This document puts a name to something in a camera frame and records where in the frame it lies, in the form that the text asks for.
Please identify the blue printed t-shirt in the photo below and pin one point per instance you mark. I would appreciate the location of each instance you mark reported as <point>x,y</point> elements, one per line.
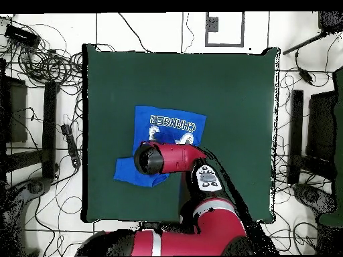
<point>171,125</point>

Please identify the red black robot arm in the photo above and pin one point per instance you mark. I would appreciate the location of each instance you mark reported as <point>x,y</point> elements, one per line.
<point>209,227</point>

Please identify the dark flat panel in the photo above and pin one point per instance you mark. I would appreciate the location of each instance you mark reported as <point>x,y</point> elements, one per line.
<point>321,125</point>
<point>16,112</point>

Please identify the dark green table cloth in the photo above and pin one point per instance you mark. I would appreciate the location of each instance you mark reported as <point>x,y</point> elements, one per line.
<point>120,80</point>

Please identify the black power strip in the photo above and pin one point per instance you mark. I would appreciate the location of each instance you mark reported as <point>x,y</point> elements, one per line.
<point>71,146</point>

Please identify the black upright bar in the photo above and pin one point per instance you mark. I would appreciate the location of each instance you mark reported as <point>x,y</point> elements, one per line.
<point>297,133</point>
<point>49,128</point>

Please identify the black stand leg with caster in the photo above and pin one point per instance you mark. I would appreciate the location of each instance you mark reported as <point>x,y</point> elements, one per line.
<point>34,187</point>
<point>310,195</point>

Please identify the small dark box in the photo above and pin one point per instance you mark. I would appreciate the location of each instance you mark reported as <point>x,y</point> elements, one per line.
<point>213,24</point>

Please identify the black rod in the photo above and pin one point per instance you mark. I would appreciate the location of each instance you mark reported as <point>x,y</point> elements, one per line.
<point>302,44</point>

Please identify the black speckled block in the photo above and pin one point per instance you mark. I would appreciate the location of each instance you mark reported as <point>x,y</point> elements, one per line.
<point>331,21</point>

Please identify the grey square frame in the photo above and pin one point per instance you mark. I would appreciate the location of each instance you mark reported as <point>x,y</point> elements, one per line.
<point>242,29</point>

